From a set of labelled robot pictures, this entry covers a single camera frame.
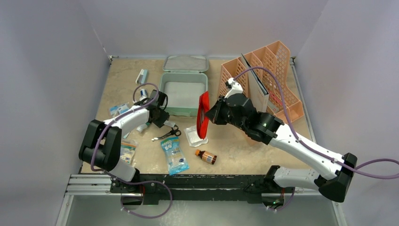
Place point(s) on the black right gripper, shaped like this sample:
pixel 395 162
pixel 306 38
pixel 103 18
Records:
pixel 220 110

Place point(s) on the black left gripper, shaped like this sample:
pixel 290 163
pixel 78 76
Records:
pixel 164 117

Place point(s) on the white ointment tube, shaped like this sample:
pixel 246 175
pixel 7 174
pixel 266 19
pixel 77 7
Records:
pixel 169 123

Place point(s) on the red first aid pouch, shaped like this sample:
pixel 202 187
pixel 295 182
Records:
pixel 202 120

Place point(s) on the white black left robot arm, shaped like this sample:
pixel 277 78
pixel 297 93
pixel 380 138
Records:
pixel 102 141

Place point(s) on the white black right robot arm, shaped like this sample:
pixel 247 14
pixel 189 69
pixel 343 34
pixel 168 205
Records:
pixel 329 173

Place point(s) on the brown glass medicine bottle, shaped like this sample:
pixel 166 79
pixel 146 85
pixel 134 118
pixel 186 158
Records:
pixel 206 156

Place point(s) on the white bottle green label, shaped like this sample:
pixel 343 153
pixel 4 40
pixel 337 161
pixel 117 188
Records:
pixel 142 127

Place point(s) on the small white blue tube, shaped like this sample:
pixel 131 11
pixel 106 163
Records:
pixel 143 94

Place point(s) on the grey folder in organizer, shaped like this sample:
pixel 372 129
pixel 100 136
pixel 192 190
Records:
pixel 257 91

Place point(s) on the white gauze packets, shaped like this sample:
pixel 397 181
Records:
pixel 192 137

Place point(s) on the bandage box in bag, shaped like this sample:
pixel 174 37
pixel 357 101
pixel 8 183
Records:
pixel 127 151

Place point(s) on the blue white sachet packet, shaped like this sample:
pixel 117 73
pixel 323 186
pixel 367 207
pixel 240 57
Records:
pixel 116 110

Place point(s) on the mint green open case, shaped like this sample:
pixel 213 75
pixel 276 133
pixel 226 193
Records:
pixel 184 81

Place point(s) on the blue wet wipes packet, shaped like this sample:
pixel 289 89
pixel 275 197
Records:
pixel 176 161

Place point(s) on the peach plastic file organizer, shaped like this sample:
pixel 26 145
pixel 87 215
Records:
pixel 276 58

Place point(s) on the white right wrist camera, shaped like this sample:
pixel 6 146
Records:
pixel 233 87

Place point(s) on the black handled scissors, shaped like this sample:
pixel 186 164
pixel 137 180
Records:
pixel 175 131

